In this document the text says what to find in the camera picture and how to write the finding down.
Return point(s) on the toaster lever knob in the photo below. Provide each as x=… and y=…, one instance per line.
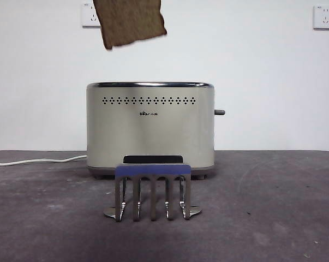
x=220, y=112

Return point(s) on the cream two-slot toaster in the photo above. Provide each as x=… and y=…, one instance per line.
x=150, y=136

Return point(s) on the shiny metal toast rack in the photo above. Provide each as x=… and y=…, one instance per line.
x=152, y=169

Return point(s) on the white wall socket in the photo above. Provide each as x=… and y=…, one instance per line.
x=88, y=16
x=324, y=18

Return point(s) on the brown-crusted bread slice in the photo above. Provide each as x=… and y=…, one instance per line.
x=128, y=21

